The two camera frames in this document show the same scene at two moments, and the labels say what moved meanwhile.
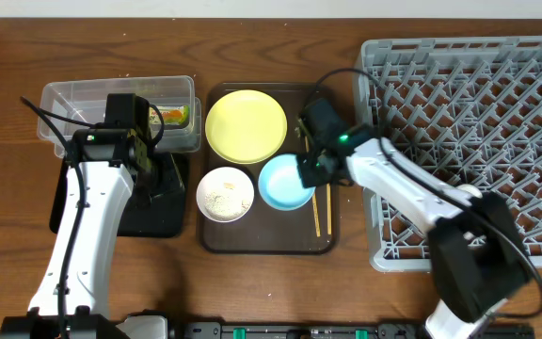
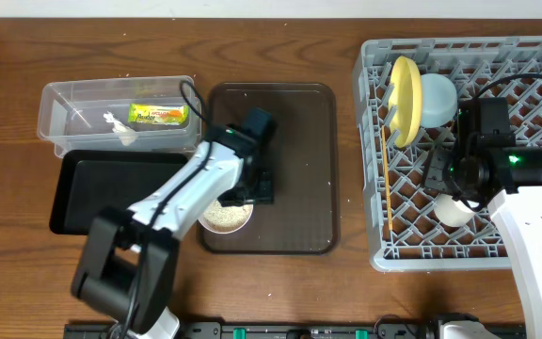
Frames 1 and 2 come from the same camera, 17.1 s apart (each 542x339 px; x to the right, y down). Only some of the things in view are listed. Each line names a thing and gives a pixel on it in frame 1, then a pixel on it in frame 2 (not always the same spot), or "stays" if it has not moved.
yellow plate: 246,126 -> 406,98
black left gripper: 172,184 -> 267,194
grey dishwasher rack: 485,115 stays
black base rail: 325,330 stays
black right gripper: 307,171 -> 438,170
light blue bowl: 281,185 -> 438,101
